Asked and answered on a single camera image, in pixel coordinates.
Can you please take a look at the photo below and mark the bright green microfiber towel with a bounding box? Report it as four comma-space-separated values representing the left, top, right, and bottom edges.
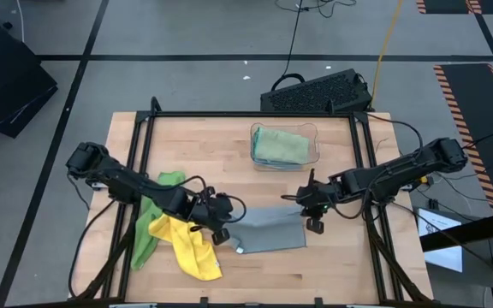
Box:
130, 170, 187, 271

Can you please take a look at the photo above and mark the plain grey microfiber towel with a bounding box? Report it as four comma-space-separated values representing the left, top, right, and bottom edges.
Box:
223, 206, 307, 255

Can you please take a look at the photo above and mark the large black equipment case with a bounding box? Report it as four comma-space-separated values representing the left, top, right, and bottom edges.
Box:
0, 23, 59, 139

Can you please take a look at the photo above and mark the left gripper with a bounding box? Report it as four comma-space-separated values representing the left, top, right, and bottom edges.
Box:
184, 187, 235, 246

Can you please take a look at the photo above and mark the pale green microfiber towel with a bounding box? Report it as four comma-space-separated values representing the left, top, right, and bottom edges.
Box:
252, 127, 311, 166

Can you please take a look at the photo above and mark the yellow microfiber towel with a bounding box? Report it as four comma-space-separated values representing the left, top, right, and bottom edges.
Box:
148, 213, 224, 282

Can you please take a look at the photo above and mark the clear plastic bin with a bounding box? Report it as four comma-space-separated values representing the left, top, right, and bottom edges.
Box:
249, 122, 321, 172

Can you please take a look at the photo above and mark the yellow cable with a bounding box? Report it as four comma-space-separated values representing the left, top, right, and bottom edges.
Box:
370, 0, 405, 98

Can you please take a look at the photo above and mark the white printed sheet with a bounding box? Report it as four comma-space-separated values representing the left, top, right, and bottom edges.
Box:
417, 208, 464, 274

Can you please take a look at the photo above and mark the black metal table frame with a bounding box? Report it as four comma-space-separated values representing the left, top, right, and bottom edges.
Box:
68, 96, 438, 308

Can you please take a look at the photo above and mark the black floor cable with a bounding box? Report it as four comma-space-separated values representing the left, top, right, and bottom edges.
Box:
270, 0, 306, 92

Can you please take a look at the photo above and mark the black metal beam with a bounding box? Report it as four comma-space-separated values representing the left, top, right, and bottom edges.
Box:
419, 209, 493, 253

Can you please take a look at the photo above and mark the black hazard-striped floor mat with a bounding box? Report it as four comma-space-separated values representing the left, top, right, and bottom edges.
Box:
432, 62, 493, 215
415, 0, 493, 15

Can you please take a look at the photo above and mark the black perforated computer case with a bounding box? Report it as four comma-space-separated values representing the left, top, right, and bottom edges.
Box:
259, 68, 374, 115

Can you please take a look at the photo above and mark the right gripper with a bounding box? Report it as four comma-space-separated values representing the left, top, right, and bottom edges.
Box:
296, 168, 342, 235

